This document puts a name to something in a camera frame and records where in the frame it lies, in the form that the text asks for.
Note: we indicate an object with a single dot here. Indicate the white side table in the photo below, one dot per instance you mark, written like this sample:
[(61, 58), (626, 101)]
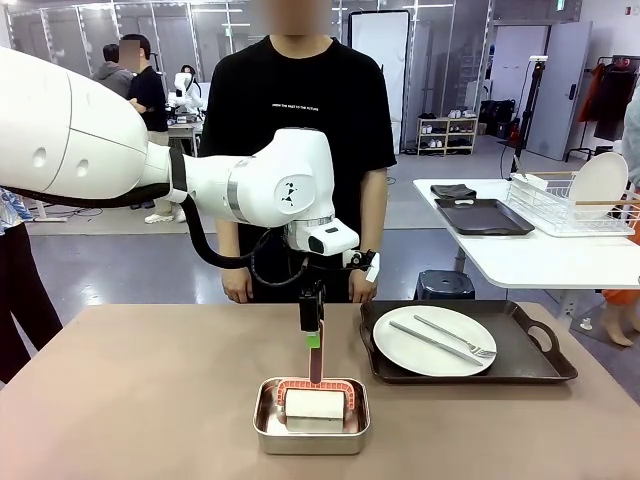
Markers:
[(550, 260)]

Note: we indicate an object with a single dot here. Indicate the black light stand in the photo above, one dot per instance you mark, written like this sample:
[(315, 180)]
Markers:
[(527, 115)]

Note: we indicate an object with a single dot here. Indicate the white dinner plate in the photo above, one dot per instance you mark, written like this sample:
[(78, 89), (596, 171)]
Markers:
[(600, 185)]

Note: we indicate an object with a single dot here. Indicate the black clothes rack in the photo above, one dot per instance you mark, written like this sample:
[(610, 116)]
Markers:
[(585, 145)]

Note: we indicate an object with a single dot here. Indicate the person in black t-shirt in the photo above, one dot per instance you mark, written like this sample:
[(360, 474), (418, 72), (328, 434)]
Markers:
[(300, 85)]

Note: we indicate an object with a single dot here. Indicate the person's left forearm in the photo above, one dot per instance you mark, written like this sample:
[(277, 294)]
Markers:
[(374, 210)]

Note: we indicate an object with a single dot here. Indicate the person in orange skirt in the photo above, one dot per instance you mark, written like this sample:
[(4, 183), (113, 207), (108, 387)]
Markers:
[(617, 325)]

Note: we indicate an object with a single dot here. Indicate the person's left hand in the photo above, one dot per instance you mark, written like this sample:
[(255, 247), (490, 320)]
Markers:
[(361, 292)]

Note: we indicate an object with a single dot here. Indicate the wooden shoe rack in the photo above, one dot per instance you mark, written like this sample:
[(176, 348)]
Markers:
[(447, 135)]

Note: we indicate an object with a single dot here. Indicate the pink lint roller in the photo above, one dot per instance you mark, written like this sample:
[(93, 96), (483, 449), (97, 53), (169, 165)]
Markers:
[(315, 405)]

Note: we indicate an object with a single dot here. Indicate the person in black trousers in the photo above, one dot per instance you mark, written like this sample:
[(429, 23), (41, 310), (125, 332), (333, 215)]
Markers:
[(20, 300)]

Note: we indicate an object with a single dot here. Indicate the orange hanging jacket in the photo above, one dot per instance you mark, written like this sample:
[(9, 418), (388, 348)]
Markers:
[(590, 95)]

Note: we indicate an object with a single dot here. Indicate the large white plate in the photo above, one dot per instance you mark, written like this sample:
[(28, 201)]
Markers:
[(415, 350)]

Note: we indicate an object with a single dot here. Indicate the silver fork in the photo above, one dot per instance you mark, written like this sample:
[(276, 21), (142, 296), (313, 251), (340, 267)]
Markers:
[(450, 334)]

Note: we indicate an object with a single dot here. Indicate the person's right forearm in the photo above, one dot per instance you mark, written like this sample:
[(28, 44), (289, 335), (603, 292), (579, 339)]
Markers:
[(228, 245)]

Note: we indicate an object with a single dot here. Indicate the grey door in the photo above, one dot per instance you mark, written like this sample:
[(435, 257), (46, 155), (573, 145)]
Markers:
[(555, 100)]

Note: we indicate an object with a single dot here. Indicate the black bags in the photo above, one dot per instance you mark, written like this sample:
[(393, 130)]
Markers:
[(497, 117)]

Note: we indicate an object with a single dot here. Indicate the dark cloth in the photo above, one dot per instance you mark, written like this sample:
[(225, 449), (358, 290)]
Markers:
[(452, 191)]

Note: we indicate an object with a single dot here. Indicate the tall whiteboard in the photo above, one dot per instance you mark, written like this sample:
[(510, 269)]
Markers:
[(400, 60)]

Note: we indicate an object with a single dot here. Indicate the white lab robot arm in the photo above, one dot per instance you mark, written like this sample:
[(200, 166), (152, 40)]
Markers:
[(187, 92)]

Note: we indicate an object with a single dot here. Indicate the person's right hand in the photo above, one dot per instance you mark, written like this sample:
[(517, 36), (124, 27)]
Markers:
[(235, 287)]

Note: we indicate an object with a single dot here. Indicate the person in khaki trousers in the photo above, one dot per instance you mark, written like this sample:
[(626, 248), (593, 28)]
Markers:
[(150, 100)]

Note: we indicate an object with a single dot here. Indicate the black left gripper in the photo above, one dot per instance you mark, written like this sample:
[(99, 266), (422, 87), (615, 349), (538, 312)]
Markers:
[(320, 270)]

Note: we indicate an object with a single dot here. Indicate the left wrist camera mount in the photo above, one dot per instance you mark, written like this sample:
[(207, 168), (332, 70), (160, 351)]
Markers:
[(367, 265)]

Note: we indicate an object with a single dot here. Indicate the silver table knife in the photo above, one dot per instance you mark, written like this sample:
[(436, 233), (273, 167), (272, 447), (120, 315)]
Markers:
[(430, 341)]

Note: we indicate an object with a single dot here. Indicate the dark hanging coat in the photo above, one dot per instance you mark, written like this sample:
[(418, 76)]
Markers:
[(615, 105)]

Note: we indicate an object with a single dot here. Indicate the dark blue stool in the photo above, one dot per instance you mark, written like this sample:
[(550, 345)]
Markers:
[(445, 287)]

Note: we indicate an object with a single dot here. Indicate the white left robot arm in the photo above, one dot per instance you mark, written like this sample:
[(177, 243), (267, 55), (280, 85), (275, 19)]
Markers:
[(75, 125)]

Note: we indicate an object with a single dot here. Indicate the steel rectangular tray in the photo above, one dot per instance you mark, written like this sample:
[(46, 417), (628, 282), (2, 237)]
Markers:
[(310, 442)]

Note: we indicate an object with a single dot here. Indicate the person in grey hoodie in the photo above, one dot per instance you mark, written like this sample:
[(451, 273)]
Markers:
[(112, 77)]

